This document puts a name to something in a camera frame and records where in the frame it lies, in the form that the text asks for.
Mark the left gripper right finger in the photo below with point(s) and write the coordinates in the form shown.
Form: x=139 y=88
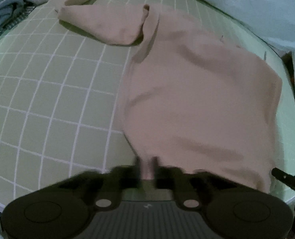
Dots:
x=179 y=183

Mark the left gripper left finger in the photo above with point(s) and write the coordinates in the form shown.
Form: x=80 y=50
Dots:
x=113 y=184

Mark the beige long sleeve shirt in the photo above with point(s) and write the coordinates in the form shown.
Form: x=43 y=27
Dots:
x=188 y=97

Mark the green grid cutting mat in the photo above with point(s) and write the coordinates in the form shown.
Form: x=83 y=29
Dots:
x=58 y=88

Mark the blue checkered shirt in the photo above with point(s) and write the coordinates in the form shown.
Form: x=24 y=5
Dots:
x=16 y=21

